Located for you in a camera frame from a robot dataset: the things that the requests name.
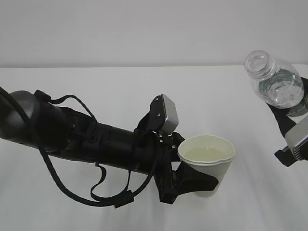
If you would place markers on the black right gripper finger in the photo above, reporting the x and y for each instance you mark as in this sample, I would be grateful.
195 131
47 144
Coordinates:
305 85
284 122

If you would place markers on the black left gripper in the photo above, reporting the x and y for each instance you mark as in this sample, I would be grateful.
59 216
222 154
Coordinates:
160 151

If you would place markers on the clear water bottle green label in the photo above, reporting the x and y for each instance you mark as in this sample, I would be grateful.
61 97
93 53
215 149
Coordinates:
277 83

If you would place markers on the white paper cup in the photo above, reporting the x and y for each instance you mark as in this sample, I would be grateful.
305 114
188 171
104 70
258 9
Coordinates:
207 154

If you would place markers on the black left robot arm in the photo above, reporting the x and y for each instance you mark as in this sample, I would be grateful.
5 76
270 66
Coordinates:
38 121

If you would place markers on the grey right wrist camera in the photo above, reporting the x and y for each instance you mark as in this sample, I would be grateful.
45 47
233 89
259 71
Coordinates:
297 144

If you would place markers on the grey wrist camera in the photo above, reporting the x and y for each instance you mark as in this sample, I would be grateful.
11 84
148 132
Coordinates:
297 144
162 116

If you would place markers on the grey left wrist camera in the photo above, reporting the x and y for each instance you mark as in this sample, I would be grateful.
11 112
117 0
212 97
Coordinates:
162 116

